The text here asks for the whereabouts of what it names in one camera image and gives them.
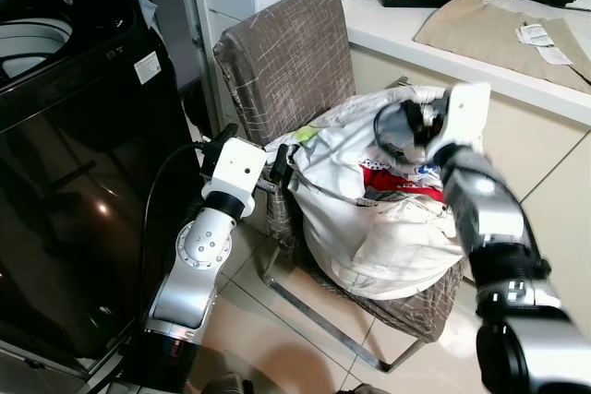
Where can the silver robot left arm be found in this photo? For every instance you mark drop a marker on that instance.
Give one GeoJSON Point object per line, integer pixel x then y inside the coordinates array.
{"type": "Point", "coordinates": [199, 248]}

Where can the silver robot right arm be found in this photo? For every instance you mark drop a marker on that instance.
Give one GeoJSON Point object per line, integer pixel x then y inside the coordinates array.
{"type": "Point", "coordinates": [489, 219]}

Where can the black washing machine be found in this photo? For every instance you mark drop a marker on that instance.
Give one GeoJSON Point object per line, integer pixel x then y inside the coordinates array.
{"type": "Point", "coordinates": [83, 182]}

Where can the small green cloth piece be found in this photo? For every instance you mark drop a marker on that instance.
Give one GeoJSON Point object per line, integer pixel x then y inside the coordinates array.
{"type": "Point", "coordinates": [306, 136]}

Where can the red printed garment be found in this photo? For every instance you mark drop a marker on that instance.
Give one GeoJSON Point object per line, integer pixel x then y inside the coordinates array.
{"type": "Point", "coordinates": [397, 180]}

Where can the brown patterned fabric chair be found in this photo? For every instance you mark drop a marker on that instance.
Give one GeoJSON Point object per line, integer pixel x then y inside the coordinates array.
{"type": "Point", "coordinates": [286, 53]}

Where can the white washer label sticker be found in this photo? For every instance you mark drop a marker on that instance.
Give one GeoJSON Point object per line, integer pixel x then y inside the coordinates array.
{"type": "Point", "coordinates": [148, 67]}

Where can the beige cloth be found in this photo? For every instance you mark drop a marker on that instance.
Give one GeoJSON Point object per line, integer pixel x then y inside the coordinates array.
{"type": "Point", "coordinates": [480, 34]}

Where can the cream white garment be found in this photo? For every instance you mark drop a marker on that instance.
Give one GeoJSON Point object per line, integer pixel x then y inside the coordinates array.
{"type": "Point", "coordinates": [388, 251]}

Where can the white paper tag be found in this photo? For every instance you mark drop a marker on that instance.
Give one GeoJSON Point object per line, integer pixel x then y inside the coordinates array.
{"type": "Point", "coordinates": [556, 55]}
{"type": "Point", "coordinates": [534, 34]}

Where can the white washer drum opening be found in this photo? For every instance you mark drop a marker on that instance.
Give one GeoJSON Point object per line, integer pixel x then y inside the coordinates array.
{"type": "Point", "coordinates": [32, 48]}

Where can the grey robot right leg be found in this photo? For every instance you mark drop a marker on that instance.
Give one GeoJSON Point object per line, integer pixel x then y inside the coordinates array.
{"type": "Point", "coordinates": [362, 389]}

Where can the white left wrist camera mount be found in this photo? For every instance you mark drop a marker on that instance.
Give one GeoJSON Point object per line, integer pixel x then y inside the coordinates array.
{"type": "Point", "coordinates": [235, 168]}

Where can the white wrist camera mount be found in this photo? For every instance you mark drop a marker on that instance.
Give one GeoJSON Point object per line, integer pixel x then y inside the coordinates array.
{"type": "Point", "coordinates": [235, 168]}
{"type": "Point", "coordinates": [466, 113]}

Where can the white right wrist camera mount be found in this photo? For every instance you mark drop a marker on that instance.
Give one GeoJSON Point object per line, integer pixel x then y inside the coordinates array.
{"type": "Point", "coordinates": [466, 113]}

